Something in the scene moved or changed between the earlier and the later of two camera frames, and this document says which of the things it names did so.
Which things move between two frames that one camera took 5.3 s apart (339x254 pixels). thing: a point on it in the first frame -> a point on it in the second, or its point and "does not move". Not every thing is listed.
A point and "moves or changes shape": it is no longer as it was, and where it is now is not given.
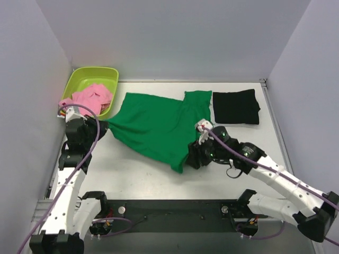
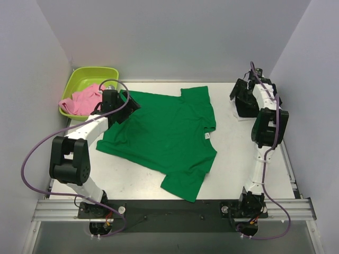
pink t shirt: x=97 y=97 does not move
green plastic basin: x=81 y=76 does not move
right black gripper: x=196 y=154 -> x=239 y=93
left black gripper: x=93 y=128 -> x=130 y=105
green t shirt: x=163 y=128 moves or changes shape
